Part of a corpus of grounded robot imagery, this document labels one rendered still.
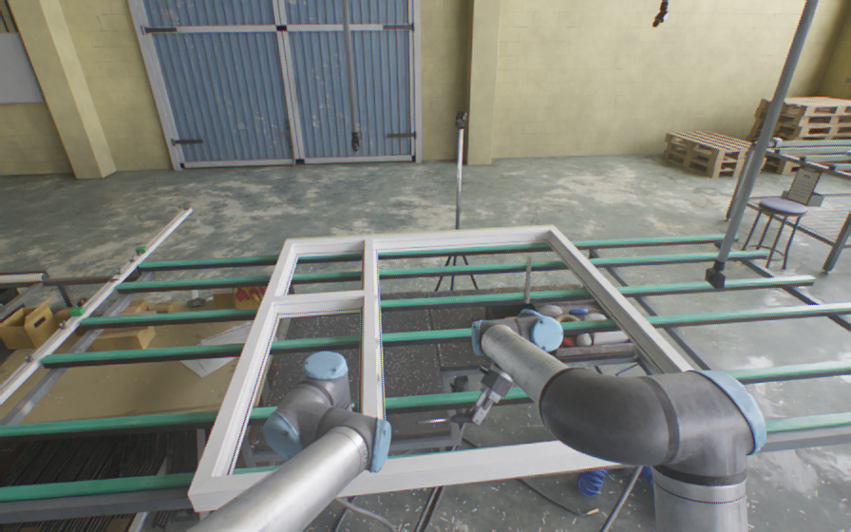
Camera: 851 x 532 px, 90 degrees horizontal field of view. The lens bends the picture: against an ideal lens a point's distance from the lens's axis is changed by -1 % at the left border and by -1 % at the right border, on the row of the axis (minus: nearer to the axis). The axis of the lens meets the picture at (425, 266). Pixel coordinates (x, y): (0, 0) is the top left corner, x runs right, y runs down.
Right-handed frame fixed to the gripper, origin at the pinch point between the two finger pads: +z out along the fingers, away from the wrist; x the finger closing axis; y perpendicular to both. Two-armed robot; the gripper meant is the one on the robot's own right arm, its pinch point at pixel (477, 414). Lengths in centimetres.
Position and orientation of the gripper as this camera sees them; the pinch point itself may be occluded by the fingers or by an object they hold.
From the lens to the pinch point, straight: 132.7
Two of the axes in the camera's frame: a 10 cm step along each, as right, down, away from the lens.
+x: 1.0, -1.0, -9.9
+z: -5.4, 8.3, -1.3
